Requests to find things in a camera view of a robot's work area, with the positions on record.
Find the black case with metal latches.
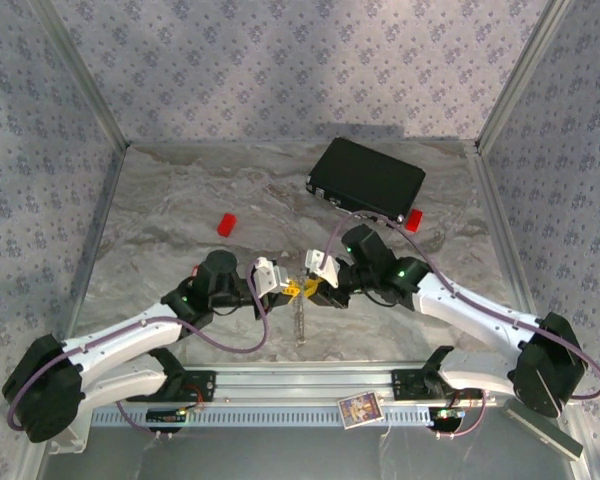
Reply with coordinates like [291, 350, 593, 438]
[304, 137, 427, 225]

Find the small printed card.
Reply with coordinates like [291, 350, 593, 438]
[337, 392, 385, 430]

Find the grey metal bar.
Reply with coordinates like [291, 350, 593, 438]
[499, 397, 584, 461]

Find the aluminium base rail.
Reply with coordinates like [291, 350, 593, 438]
[182, 366, 499, 407]

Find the grey slotted cable duct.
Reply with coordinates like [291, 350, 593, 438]
[90, 404, 481, 429]

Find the aluminium table side rail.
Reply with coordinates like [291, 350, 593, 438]
[467, 141, 539, 321]
[59, 143, 130, 346]

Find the thin purple base cable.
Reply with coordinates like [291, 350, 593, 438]
[429, 389, 486, 441]
[115, 399, 204, 442]

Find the aluminium frame post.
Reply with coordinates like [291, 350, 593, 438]
[473, 0, 576, 154]
[27, 0, 132, 149]

